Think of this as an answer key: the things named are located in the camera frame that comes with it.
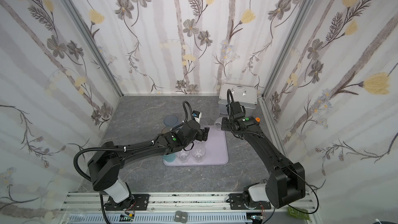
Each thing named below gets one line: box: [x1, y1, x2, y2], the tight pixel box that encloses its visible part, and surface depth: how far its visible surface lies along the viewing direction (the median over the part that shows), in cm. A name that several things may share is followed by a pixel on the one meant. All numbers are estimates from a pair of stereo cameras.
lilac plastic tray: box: [163, 125, 229, 166], surface depth 89 cm
